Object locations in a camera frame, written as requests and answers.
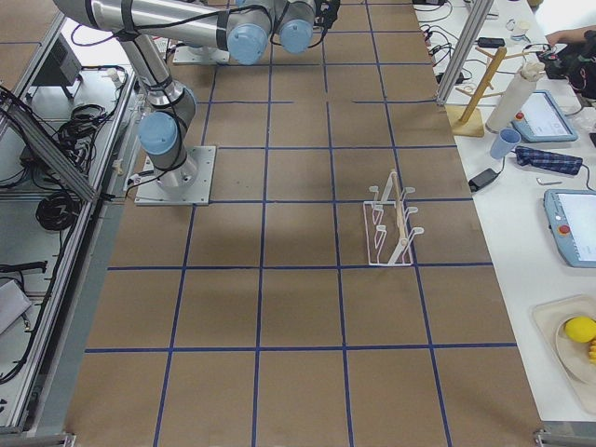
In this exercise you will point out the white wire cup rack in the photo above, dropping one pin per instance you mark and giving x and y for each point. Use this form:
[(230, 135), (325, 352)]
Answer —
[(389, 235)]

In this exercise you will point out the blue teach pendant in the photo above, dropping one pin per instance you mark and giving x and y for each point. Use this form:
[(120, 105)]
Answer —
[(571, 218), (542, 120)]

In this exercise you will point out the white cylindrical bottle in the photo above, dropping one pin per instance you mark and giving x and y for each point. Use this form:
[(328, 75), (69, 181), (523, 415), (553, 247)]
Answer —
[(516, 94)]

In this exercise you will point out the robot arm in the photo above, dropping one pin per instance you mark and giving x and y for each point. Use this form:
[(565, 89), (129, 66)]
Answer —
[(243, 31)]

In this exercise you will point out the black power adapter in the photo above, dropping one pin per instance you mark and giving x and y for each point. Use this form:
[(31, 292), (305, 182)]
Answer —
[(482, 180)]

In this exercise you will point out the aluminium frame post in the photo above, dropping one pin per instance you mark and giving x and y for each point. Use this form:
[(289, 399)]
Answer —
[(471, 29)]

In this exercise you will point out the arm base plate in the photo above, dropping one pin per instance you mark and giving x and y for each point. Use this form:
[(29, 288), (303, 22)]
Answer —
[(190, 184), (200, 56)]

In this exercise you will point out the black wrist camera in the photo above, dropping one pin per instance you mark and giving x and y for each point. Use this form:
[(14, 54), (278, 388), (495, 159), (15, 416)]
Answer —
[(326, 13)]

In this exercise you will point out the wooden mug tree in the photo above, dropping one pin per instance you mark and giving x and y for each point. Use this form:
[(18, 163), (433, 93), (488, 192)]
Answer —
[(467, 121)]

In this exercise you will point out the yellow lemon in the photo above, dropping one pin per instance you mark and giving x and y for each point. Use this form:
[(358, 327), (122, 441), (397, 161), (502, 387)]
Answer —
[(580, 329)]

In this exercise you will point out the beige tray on desk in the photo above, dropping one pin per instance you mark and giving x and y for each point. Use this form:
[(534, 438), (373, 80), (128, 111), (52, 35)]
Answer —
[(572, 356)]

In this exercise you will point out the blue plaid folded umbrella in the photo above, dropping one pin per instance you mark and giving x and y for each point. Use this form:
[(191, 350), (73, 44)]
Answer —
[(555, 162)]

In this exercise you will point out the light blue cup on desk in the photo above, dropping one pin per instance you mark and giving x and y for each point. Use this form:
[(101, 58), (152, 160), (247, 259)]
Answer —
[(505, 141)]

